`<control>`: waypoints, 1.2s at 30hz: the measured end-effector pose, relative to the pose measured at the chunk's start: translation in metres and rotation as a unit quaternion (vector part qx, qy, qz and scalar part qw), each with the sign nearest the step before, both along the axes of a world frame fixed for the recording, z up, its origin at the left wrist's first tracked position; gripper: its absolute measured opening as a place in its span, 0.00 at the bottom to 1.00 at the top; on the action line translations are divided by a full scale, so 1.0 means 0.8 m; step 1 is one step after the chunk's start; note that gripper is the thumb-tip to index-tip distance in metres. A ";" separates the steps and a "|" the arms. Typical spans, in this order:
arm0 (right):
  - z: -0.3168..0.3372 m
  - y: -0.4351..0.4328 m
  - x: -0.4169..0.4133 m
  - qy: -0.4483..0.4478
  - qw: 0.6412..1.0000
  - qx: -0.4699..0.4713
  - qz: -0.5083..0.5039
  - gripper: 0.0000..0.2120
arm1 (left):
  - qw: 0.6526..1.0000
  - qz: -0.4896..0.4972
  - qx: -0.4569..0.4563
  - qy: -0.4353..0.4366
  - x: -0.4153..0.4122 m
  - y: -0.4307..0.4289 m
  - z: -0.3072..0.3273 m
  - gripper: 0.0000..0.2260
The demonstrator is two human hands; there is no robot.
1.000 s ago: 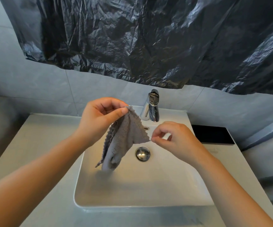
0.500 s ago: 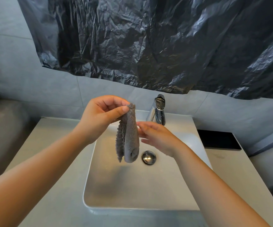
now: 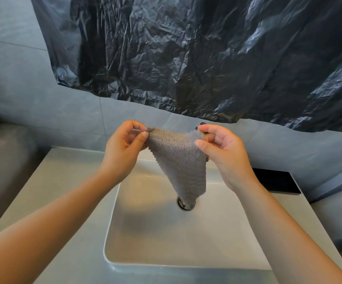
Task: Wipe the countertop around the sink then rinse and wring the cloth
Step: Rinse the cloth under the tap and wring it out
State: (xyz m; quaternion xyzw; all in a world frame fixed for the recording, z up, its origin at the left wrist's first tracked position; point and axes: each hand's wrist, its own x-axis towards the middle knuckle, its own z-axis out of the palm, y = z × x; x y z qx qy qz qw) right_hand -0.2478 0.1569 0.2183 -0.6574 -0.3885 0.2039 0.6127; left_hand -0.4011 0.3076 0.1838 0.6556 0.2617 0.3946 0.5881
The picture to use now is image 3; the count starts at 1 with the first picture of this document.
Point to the grey fluffy cleaning cloth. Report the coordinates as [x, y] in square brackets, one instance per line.
[180, 165]

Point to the person's left thumb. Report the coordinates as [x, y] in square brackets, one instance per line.
[142, 142]

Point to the chrome sink drain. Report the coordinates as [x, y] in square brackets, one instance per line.
[185, 203]

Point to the person's left hand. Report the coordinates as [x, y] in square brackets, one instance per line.
[120, 156]

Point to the black flat tray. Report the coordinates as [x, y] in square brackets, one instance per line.
[276, 181]

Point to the white rectangular sink basin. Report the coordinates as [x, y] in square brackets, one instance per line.
[176, 230]

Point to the black plastic sheet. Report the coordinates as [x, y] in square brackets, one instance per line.
[206, 56]

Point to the person's right thumb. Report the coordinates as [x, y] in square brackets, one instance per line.
[205, 147]

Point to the person's right forearm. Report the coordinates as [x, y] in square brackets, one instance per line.
[283, 233]

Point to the person's left forearm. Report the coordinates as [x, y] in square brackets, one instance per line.
[45, 230]

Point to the person's right hand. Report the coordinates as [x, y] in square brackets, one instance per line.
[228, 153]

